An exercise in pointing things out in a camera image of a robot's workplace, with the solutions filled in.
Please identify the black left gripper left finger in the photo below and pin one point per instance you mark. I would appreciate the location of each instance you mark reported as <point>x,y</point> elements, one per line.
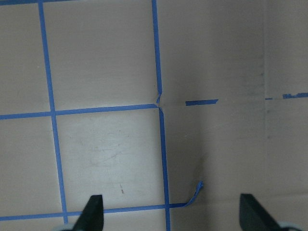
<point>91,218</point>

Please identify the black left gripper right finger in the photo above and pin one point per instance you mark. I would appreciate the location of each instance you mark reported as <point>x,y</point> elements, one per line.
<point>254,217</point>

